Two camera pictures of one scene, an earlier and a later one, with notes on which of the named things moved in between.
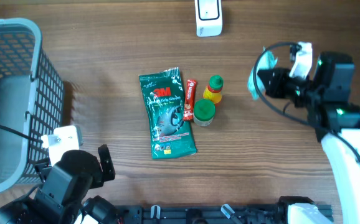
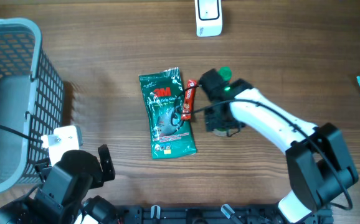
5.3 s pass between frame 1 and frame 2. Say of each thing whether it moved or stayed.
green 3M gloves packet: stayed
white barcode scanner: stayed
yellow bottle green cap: moved
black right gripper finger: stayed
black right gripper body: moved
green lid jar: moved
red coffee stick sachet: stayed
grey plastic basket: stayed
